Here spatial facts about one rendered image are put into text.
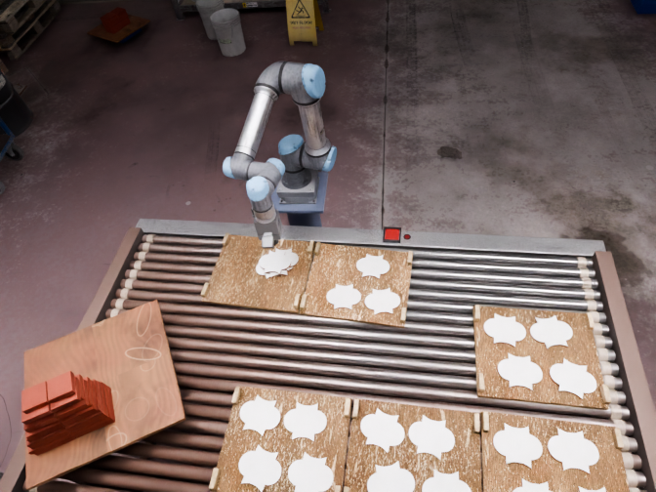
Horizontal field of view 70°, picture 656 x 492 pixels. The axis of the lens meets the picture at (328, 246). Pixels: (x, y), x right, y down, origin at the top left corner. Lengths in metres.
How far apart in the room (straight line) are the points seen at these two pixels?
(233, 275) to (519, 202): 2.23
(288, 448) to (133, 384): 0.57
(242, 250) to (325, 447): 0.91
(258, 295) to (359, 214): 1.60
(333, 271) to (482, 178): 1.99
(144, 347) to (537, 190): 2.82
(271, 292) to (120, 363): 0.61
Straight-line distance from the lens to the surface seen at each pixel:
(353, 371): 1.74
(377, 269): 1.92
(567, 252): 2.14
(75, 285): 3.65
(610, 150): 4.16
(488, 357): 1.78
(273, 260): 1.97
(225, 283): 2.00
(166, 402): 1.72
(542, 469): 1.70
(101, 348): 1.92
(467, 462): 1.65
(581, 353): 1.88
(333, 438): 1.65
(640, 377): 1.91
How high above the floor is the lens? 2.52
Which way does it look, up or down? 52 degrees down
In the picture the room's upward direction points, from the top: 9 degrees counter-clockwise
